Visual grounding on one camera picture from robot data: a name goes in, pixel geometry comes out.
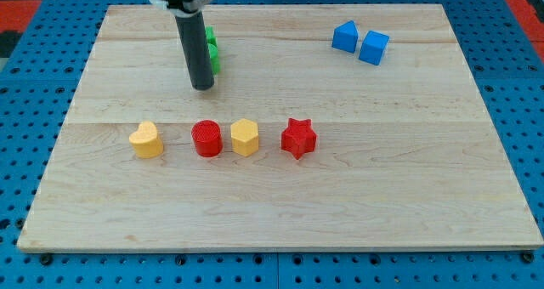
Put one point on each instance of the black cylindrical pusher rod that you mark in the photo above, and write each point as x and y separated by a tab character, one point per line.
193	38

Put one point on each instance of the red star block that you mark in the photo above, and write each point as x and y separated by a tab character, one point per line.
298	138

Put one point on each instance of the green block upper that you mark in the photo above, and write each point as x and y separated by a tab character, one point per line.
211	38

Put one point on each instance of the green block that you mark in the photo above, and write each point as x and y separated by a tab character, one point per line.
211	38
214	57

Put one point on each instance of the green block lower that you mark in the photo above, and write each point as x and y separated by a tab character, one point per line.
214	57

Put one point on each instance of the red cylinder block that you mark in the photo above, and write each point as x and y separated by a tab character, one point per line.
207	138

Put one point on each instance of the yellow hexagon block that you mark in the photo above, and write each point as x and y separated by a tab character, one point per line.
244	137

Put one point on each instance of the yellow heart block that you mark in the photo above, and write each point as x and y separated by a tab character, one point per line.
146	140

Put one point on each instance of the blue pentagon block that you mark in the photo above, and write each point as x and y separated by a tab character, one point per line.
345	37

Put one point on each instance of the wooden board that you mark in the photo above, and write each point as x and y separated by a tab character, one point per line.
407	158

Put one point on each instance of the blue cube block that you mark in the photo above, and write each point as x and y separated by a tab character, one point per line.
373	47

